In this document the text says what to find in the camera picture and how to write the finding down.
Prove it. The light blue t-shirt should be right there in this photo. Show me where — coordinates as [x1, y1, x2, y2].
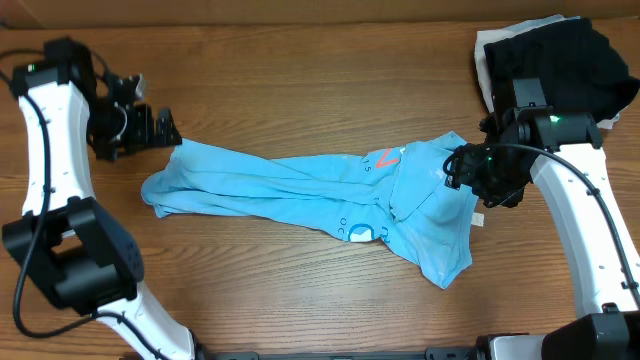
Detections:
[141, 132, 478, 289]

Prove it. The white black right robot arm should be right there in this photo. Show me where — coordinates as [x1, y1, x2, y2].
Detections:
[425, 78, 639, 359]

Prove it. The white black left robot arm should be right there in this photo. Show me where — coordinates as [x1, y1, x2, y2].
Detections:
[2, 38, 206, 359]

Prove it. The folded black garment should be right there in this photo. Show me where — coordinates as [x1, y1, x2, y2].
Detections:
[484, 18, 639, 129]

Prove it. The folded white garment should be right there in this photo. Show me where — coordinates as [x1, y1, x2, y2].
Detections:
[473, 14, 621, 131]

